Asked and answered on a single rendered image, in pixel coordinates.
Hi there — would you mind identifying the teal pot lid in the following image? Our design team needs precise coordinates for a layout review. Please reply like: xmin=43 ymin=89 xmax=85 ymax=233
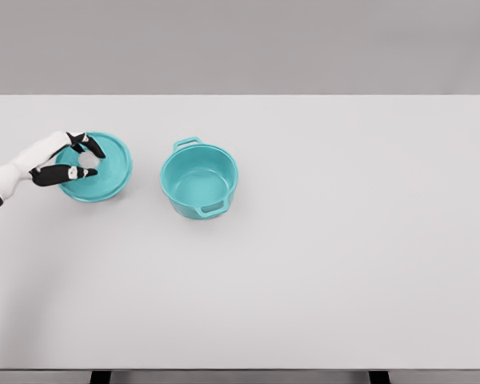
xmin=54 ymin=132 xmax=134 ymax=204

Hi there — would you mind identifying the teal pot with two handles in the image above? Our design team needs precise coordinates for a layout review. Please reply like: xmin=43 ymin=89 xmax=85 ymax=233
xmin=159 ymin=136 xmax=240 ymax=220

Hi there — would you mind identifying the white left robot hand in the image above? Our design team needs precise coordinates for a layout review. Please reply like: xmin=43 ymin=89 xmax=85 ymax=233
xmin=8 ymin=130 xmax=107 ymax=187

